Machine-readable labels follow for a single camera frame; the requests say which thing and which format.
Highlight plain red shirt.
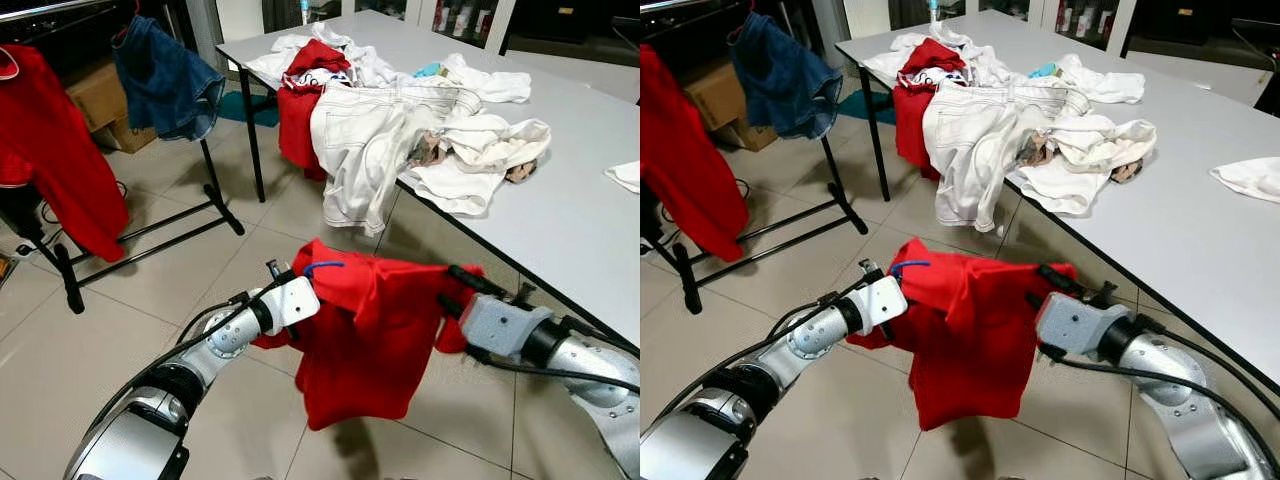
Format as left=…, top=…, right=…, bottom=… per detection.
left=250, top=238, right=487, bottom=433
left=848, top=238, right=1080, bottom=433

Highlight white mesh jersey brown print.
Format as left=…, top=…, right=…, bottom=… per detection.
left=405, top=113, right=553, bottom=219
left=1008, top=113, right=1159, bottom=219

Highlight red garment with white trim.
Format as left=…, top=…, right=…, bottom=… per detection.
left=277, top=38, right=352, bottom=184
left=892, top=38, right=967, bottom=184

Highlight plain white t-shirt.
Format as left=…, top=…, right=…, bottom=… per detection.
left=605, top=160, right=641, bottom=195
left=1210, top=157, right=1280, bottom=205

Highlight cream white jeans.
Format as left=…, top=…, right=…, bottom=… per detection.
left=310, top=80, right=486, bottom=239
left=922, top=80, right=1093, bottom=234

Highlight black metal clothes rack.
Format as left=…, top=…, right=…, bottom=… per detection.
left=0, top=0, right=246, bottom=316
left=640, top=0, right=869, bottom=316

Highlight teal floor mat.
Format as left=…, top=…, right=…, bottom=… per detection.
left=215, top=90, right=281, bottom=129
left=838, top=90, right=897, bottom=127

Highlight small printed cardboard box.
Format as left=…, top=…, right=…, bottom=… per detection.
left=100, top=118, right=159, bottom=155
left=730, top=118, right=780, bottom=154

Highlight white garment with teal patch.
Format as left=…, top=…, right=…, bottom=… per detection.
left=415, top=52, right=534, bottom=105
left=1028, top=52, right=1147, bottom=105

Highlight blue denim garment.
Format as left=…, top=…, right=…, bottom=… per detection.
left=728, top=12, right=844, bottom=142
left=112, top=15, right=227, bottom=142

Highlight red polo shirt white collar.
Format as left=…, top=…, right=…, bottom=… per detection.
left=640, top=42, right=751, bottom=264
left=0, top=45, right=129, bottom=264

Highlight white crumpled shirt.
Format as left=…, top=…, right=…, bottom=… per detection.
left=862, top=22, right=1014, bottom=87
left=245, top=22, right=399, bottom=87

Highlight large brown cardboard box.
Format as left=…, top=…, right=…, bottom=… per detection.
left=685, top=60, right=748, bottom=132
left=65, top=62, right=128, bottom=132

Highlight white glass door cabinet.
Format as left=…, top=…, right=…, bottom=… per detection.
left=425, top=0, right=517, bottom=53
left=1040, top=0, right=1138, bottom=53

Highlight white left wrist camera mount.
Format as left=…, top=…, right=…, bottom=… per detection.
left=262, top=275, right=324, bottom=337
left=853, top=275, right=910, bottom=337

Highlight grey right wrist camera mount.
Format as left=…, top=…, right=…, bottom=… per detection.
left=460, top=293, right=554, bottom=360
left=1035, top=293, right=1137, bottom=360

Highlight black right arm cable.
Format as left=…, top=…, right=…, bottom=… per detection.
left=1040, top=318, right=1280, bottom=423
left=465, top=318, right=641, bottom=397

